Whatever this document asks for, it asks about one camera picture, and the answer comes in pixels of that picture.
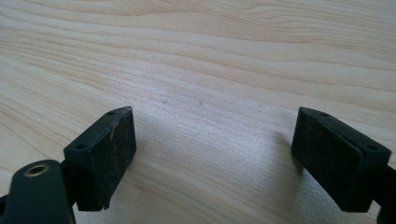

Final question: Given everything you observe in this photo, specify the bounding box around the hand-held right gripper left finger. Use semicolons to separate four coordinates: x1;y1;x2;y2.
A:
64;105;137;212

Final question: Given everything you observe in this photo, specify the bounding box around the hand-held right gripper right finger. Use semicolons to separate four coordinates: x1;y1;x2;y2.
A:
290;106;392;213

